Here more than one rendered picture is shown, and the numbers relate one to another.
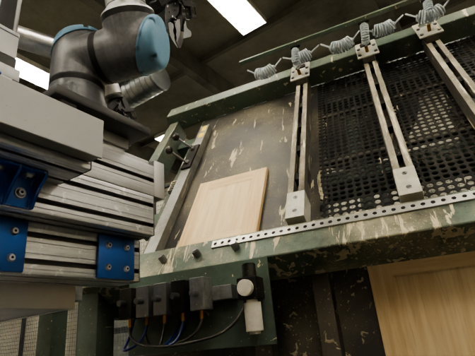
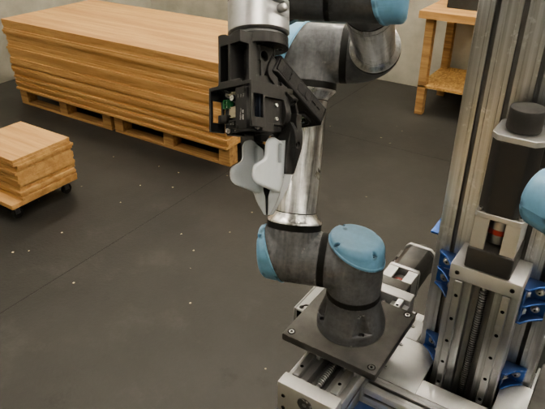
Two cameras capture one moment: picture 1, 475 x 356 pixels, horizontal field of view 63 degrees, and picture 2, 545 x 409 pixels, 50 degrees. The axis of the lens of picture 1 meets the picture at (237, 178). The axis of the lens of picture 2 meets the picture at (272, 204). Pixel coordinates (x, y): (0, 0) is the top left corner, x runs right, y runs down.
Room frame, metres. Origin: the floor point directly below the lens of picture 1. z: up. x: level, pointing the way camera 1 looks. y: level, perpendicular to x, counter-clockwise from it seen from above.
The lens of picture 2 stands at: (1.70, 0.17, 1.92)
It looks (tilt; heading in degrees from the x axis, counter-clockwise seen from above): 30 degrees down; 181
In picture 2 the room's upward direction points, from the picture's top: straight up
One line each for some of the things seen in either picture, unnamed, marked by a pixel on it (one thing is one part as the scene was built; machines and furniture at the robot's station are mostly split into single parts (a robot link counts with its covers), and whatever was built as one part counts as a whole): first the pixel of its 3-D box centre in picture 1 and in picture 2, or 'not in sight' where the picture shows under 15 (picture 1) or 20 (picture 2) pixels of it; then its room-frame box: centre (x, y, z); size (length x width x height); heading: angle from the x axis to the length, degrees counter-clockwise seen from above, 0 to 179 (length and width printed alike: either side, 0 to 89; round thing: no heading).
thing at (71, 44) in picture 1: (82, 62); (352, 261); (0.71, 0.33, 1.20); 0.13 x 0.12 x 0.14; 77
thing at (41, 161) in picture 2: not in sight; (15, 167); (-1.69, -1.58, 0.20); 0.61 x 0.51 x 0.40; 57
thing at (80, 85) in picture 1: (75, 107); (352, 305); (0.71, 0.33, 1.09); 0.15 x 0.15 x 0.10
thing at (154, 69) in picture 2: not in sight; (149, 71); (-3.20, -0.97, 0.39); 2.46 x 1.04 x 0.78; 57
